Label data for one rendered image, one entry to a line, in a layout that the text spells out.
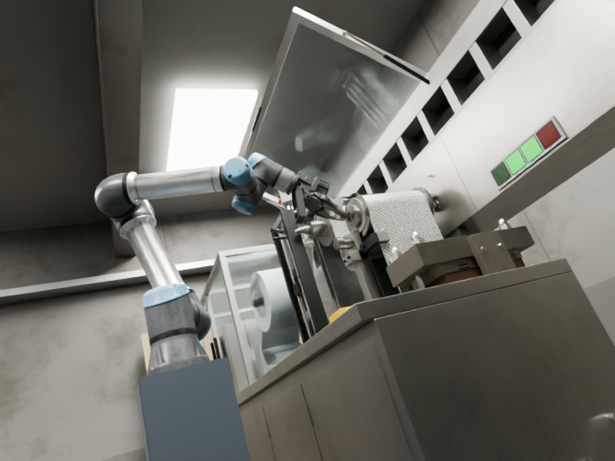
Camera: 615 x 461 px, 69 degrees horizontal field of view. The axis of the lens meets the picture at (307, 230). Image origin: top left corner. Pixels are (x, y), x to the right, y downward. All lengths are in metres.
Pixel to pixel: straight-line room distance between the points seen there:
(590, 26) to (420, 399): 0.93
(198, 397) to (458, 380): 0.56
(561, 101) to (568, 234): 1.51
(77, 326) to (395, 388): 3.91
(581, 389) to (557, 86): 0.73
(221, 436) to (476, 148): 1.08
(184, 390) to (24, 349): 3.61
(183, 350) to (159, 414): 0.15
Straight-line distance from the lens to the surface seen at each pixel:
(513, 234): 1.39
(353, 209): 1.42
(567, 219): 2.75
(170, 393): 1.08
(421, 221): 1.49
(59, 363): 4.55
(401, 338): 0.97
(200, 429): 1.08
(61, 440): 4.46
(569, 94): 1.32
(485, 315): 1.12
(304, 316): 1.66
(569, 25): 1.34
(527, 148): 1.37
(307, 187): 1.45
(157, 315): 1.17
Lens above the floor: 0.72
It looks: 22 degrees up
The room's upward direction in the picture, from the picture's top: 18 degrees counter-clockwise
